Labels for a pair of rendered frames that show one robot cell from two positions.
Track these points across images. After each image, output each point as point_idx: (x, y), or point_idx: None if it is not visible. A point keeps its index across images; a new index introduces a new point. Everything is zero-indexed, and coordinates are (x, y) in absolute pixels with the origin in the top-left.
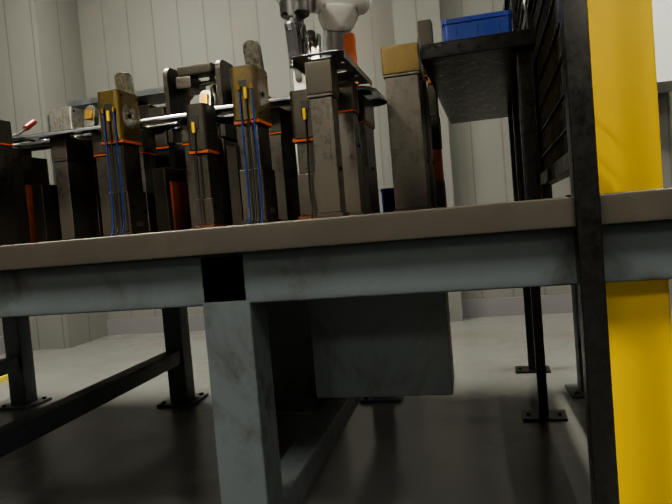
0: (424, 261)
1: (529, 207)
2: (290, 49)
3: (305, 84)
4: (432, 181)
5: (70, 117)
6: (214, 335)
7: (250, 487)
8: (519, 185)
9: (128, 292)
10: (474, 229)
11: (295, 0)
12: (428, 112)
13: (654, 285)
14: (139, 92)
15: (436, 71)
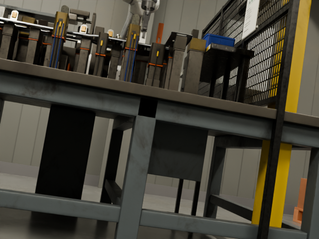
0: (223, 119)
1: (263, 109)
2: (145, 22)
3: (145, 40)
4: None
5: (3, 13)
6: (138, 128)
7: (137, 192)
8: None
9: (106, 103)
10: (245, 112)
11: (151, 3)
12: None
13: (287, 147)
14: (38, 12)
15: (209, 54)
